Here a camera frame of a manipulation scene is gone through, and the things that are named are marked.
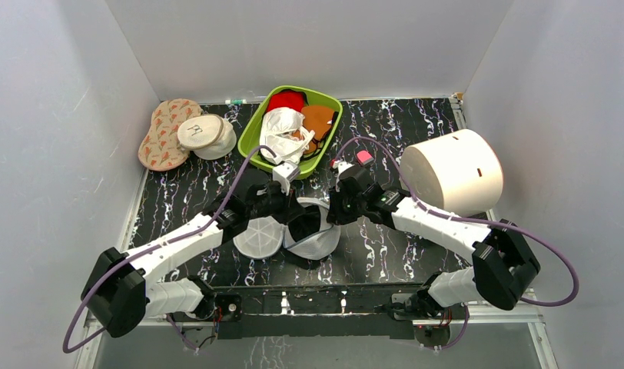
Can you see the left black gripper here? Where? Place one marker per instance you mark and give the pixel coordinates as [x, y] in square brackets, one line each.
[289, 209]

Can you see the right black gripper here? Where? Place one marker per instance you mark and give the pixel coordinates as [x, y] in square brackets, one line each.
[337, 211]

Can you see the white mesh laundry bag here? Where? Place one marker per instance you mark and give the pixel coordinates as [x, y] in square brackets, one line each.
[264, 237]

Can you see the white bra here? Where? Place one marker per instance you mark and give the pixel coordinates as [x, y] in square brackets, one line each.
[283, 135]

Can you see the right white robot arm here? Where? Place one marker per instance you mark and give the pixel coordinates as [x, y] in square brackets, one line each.
[501, 263]

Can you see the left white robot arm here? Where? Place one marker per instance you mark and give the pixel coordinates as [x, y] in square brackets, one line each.
[126, 287]

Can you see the cream round laundry bag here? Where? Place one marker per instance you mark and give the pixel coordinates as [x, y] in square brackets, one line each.
[208, 136]

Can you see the orange black bra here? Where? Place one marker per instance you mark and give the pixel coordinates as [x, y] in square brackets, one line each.
[319, 119]

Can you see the red bra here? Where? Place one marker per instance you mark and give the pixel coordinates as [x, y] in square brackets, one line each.
[287, 98]

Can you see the floral beige laundry bag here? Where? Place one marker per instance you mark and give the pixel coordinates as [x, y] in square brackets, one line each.
[161, 150]

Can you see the large white cylinder bag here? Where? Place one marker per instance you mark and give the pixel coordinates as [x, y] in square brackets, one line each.
[458, 173]

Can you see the small pink eraser block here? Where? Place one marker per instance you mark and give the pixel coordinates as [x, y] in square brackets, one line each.
[364, 158]

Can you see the green plastic tray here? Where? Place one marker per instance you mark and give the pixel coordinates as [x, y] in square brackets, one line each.
[249, 138]

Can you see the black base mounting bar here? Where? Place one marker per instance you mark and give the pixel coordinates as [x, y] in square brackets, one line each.
[317, 310]

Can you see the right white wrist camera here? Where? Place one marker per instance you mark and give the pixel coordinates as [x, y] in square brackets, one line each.
[340, 166]

